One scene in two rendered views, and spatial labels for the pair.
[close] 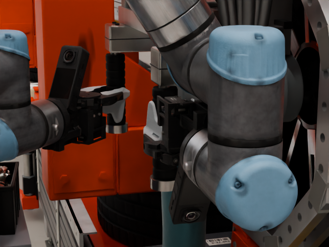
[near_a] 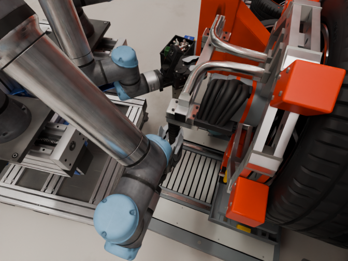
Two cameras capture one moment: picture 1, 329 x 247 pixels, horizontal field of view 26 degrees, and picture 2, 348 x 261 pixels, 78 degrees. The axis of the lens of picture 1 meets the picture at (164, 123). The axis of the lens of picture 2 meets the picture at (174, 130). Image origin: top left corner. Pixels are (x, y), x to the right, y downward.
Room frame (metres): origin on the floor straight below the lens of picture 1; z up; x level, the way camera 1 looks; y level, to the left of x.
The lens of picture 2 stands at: (0.69, -0.20, 1.39)
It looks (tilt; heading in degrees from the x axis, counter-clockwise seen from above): 58 degrees down; 36
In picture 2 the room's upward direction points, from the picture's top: straight up
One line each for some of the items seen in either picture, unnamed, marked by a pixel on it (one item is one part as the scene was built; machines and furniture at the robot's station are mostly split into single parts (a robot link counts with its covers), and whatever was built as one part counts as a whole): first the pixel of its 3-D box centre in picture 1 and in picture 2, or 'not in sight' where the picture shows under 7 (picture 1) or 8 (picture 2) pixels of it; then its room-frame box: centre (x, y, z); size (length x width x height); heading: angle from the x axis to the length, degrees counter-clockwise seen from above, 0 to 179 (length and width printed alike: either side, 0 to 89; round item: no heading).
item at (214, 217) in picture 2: not in sight; (249, 188); (1.27, -0.34, 0.13); 0.50 x 0.36 x 0.10; 16
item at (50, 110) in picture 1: (41, 123); (151, 81); (1.12, 0.20, 0.81); 0.08 x 0.05 x 0.08; 60
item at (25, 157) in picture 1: (28, 149); not in sight; (2.76, 0.55, 0.30); 0.09 x 0.05 x 0.50; 16
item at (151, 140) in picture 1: (162, 145); not in sight; (0.89, 0.00, 0.83); 0.09 x 0.05 x 0.02; 24
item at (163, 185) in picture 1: (165, 134); (174, 130); (0.98, 0.00, 0.83); 0.04 x 0.04 x 0.16
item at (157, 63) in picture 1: (185, 63); (184, 114); (0.99, -0.03, 0.93); 0.09 x 0.05 x 0.05; 106
